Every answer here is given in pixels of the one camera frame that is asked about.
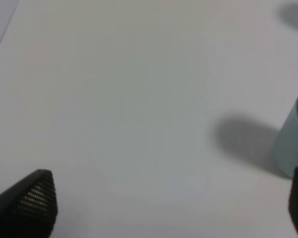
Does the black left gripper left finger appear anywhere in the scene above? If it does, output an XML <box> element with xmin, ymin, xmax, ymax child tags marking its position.
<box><xmin>0</xmin><ymin>169</ymin><xmax>58</xmax><ymax>238</ymax></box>

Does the teal green plastic cup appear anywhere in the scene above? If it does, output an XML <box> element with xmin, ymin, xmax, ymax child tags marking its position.
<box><xmin>273</xmin><ymin>97</ymin><xmax>298</xmax><ymax>178</ymax></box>

